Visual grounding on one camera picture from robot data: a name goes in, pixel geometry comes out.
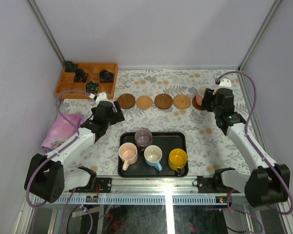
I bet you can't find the pink mug white inside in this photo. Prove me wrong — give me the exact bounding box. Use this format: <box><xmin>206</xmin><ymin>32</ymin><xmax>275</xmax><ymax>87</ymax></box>
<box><xmin>196</xmin><ymin>86</ymin><xmax>209</xmax><ymax>106</ymax></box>

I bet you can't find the brown wooden coaster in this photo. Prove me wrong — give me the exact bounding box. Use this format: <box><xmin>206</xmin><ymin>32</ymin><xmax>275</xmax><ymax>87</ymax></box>
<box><xmin>118</xmin><ymin>94</ymin><xmax>136</xmax><ymax>109</ymax></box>
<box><xmin>192</xmin><ymin>96</ymin><xmax>204</xmax><ymax>111</ymax></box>
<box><xmin>154</xmin><ymin>94</ymin><xmax>173</xmax><ymax>109</ymax></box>

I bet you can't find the woven rattan coaster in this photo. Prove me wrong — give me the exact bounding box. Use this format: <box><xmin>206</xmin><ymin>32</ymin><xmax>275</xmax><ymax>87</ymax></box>
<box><xmin>136</xmin><ymin>96</ymin><xmax>153</xmax><ymax>110</ymax></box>
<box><xmin>173</xmin><ymin>94</ymin><xmax>191</xmax><ymax>110</ymax></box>

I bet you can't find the yellow mug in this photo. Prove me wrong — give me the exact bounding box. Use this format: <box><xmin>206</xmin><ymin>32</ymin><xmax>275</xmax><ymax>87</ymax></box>
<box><xmin>168</xmin><ymin>148</ymin><xmax>188</xmax><ymax>176</ymax></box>

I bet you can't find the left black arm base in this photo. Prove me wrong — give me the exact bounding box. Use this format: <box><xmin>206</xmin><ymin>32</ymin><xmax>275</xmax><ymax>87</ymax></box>
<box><xmin>88</xmin><ymin>177</ymin><xmax>112</xmax><ymax>195</ymax></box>

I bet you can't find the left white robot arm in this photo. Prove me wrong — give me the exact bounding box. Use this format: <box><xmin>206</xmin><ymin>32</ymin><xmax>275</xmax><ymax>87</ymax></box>
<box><xmin>24</xmin><ymin>100</ymin><xmax>125</xmax><ymax>203</ymax></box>

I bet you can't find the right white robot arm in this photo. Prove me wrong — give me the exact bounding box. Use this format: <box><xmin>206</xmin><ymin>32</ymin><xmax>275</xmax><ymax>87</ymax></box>
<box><xmin>202</xmin><ymin>88</ymin><xmax>293</xmax><ymax>207</ymax></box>

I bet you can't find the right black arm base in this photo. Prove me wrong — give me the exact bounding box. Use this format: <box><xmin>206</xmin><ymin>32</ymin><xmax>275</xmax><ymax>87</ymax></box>
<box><xmin>192</xmin><ymin>170</ymin><xmax>228</xmax><ymax>194</ymax></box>

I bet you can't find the purple glass cup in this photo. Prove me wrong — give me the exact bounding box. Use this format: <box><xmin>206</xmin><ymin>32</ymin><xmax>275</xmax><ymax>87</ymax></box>
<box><xmin>134</xmin><ymin>128</ymin><xmax>153</xmax><ymax>148</ymax></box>

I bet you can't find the black green rolled item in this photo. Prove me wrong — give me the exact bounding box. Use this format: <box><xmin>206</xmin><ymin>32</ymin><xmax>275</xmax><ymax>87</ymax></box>
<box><xmin>85</xmin><ymin>81</ymin><xmax>99</xmax><ymax>94</ymax></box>

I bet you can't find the wooden compartment tray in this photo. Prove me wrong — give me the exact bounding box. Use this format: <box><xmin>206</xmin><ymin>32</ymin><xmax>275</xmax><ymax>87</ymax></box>
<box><xmin>55</xmin><ymin>62</ymin><xmax>118</xmax><ymax>99</ymax></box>

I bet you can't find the light pink mug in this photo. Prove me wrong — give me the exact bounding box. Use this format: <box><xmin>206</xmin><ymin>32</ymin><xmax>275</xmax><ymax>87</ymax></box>
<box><xmin>118</xmin><ymin>142</ymin><xmax>138</xmax><ymax>171</ymax></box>

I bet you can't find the purple printed cloth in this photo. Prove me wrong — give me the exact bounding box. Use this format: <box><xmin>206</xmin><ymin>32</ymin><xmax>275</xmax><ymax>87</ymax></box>
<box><xmin>41</xmin><ymin>116</ymin><xmax>76</xmax><ymax>152</ymax></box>

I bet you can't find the light blue mug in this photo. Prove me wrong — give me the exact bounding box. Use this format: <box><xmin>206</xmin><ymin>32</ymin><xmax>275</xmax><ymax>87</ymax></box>
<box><xmin>144</xmin><ymin>145</ymin><xmax>162</xmax><ymax>171</ymax></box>

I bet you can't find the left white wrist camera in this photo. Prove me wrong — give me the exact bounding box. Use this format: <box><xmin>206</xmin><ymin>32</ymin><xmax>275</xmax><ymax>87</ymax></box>
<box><xmin>88</xmin><ymin>92</ymin><xmax>108</xmax><ymax>104</ymax></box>

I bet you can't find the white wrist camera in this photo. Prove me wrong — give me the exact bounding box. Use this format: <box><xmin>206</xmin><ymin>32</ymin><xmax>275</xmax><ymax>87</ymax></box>
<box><xmin>88</xmin><ymin>92</ymin><xmax>108</xmax><ymax>104</ymax></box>
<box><xmin>215</xmin><ymin>78</ymin><xmax>232</xmax><ymax>89</ymax></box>

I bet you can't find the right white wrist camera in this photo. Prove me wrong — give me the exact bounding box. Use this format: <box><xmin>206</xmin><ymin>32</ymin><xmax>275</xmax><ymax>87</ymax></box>
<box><xmin>215</xmin><ymin>78</ymin><xmax>232</xmax><ymax>89</ymax></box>

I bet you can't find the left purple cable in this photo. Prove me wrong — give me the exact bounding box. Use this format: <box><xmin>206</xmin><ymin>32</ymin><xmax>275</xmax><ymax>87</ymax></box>
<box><xmin>25</xmin><ymin>89</ymin><xmax>95</xmax><ymax>234</ymax></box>

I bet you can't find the purple cable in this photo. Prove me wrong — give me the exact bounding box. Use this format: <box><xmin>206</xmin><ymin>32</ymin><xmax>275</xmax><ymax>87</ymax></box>
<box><xmin>25</xmin><ymin>89</ymin><xmax>95</xmax><ymax>234</ymax></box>
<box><xmin>214</xmin><ymin>71</ymin><xmax>293</xmax><ymax>234</ymax></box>

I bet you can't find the aluminium front rail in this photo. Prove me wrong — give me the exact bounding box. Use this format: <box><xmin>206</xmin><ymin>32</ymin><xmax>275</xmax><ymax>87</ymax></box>
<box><xmin>26</xmin><ymin>176</ymin><xmax>289</xmax><ymax>205</ymax></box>

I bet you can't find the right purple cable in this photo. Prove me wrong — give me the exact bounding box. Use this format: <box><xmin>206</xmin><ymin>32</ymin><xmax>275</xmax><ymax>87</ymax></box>
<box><xmin>214</xmin><ymin>71</ymin><xmax>293</xmax><ymax>234</ymax></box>

